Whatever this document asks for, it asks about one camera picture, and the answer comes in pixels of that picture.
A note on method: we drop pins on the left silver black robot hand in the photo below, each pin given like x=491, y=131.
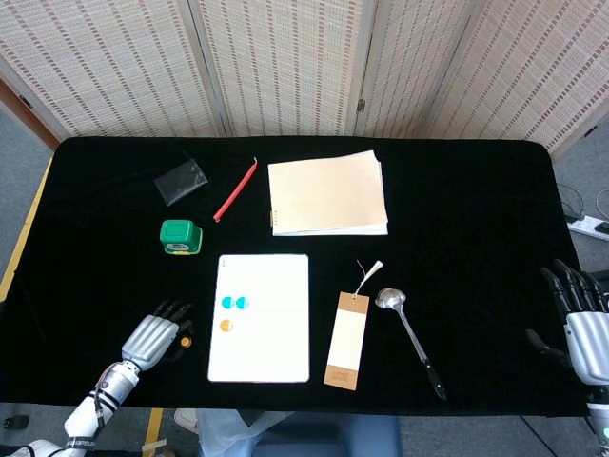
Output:
x=150, y=340

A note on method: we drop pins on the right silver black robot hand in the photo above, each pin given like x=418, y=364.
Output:
x=587, y=338

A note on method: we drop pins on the orange round magnet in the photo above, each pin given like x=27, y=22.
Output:
x=226, y=325
x=184, y=341

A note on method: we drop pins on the blue round magnet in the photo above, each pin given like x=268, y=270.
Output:
x=242, y=302
x=228, y=302

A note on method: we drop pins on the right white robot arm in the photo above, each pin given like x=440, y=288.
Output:
x=600, y=419

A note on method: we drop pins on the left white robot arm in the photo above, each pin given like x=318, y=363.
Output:
x=85, y=419

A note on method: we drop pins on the green yellow plastic box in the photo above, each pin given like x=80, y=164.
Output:
x=181, y=236

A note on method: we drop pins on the white power strip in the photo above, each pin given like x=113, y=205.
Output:
x=590, y=226

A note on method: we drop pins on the white magnetic board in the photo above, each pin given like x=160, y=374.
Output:
x=266, y=343

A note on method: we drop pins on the white fabric garment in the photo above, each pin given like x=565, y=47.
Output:
x=238, y=428

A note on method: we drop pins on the small black floor object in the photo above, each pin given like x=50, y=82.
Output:
x=14, y=422

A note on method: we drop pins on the black pouch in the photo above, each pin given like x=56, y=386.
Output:
x=181, y=183

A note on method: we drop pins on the black velvet tablecloth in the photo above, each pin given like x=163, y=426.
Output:
x=476, y=214

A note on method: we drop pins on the red pen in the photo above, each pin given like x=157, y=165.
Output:
x=235, y=192

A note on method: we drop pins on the brown bookmark with tassel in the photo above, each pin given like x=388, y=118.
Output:
x=346, y=338

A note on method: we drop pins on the blue chair seat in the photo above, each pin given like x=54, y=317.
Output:
x=328, y=435

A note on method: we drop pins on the beige spiral notebook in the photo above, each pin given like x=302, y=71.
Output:
x=328, y=195

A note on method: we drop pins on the woven folding screen panel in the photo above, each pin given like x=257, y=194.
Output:
x=414, y=71
x=537, y=71
x=119, y=62
x=280, y=62

